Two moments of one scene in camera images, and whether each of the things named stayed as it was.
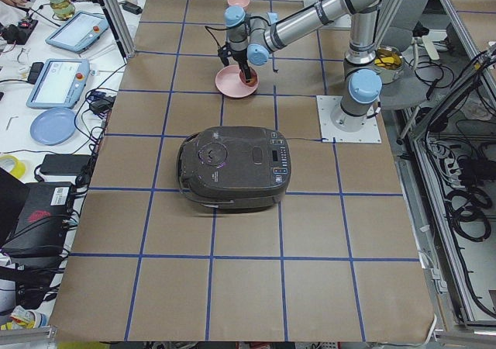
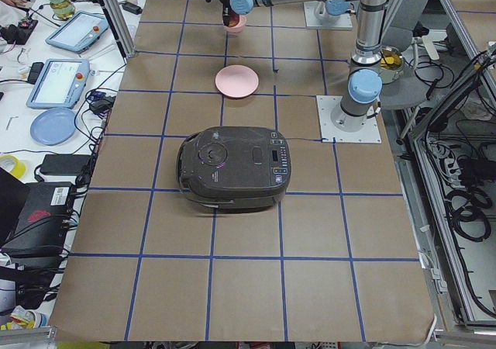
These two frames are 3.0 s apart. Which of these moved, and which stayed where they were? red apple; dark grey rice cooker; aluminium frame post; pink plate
Moved: red apple
Stayed: pink plate; dark grey rice cooker; aluminium frame post
